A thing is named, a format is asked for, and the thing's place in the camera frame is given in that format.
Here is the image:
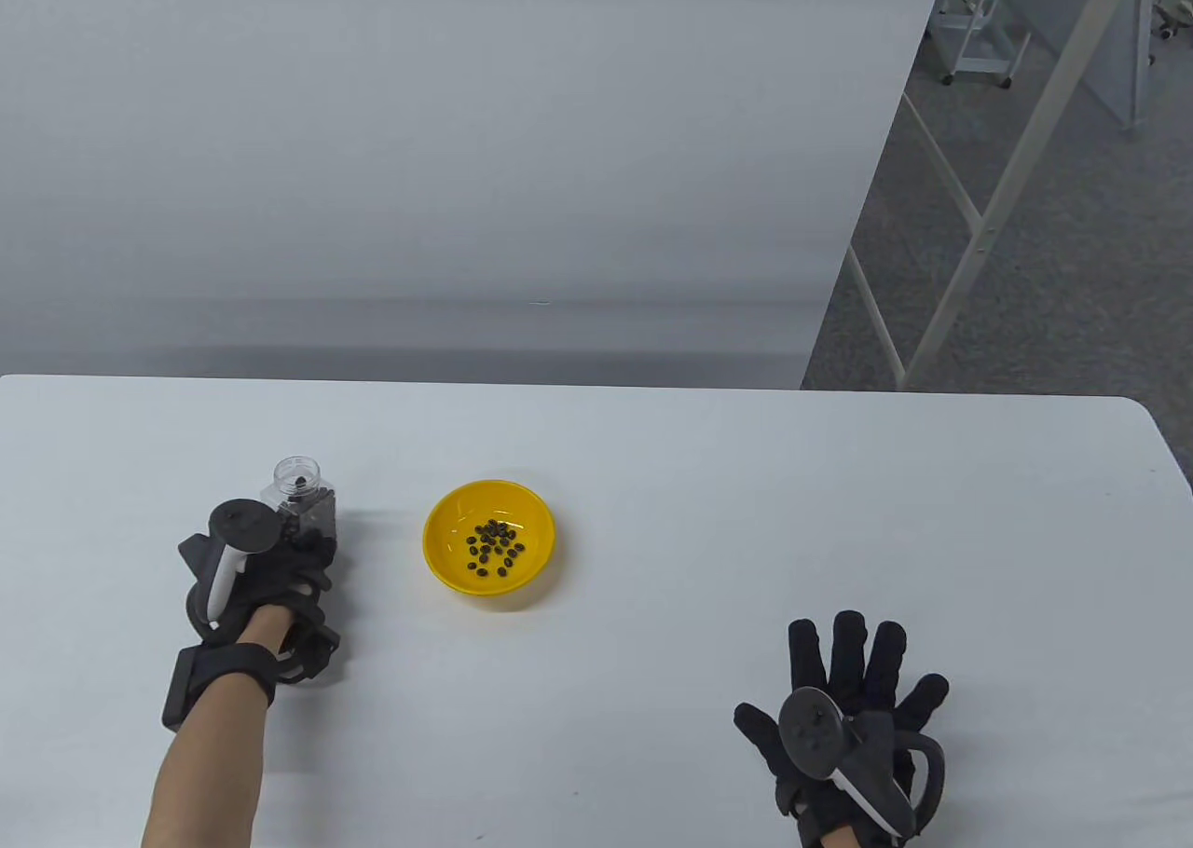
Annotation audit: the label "group of dark coffee beans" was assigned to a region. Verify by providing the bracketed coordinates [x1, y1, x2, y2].
[466, 517, 527, 577]

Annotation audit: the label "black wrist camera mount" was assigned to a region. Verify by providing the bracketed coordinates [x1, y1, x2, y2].
[163, 606, 342, 732]

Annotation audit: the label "clear plastic coffee jar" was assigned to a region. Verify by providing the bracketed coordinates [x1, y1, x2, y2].
[259, 457, 338, 540]

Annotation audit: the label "white wheeled cart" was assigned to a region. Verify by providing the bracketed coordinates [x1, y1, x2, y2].
[932, 0, 1035, 89]

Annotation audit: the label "person's left forearm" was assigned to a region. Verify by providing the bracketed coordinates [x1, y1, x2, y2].
[140, 606, 295, 848]

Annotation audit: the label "white metal support frame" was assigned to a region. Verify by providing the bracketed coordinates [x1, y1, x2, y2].
[843, 0, 1157, 392]

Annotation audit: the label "white backdrop board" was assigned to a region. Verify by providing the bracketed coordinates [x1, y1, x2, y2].
[0, 0, 953, 390]

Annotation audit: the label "person's left hand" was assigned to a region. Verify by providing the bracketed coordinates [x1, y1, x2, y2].
[191, 524, 336, 642]

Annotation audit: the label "grey tracking controller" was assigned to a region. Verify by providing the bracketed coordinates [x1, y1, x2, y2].
[778, 687, 947, 841]
[177, 499, 281, 644]

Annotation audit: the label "yellow plastic bowl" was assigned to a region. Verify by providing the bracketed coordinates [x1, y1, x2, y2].
[422, 480, 557, 597]

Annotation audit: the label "person's right hand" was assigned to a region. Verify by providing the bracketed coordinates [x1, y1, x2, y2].
[734, 610, 950, 841]

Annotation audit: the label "grey leaning panel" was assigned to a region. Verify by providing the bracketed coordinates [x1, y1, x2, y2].
[960, 0, 1155, 131]

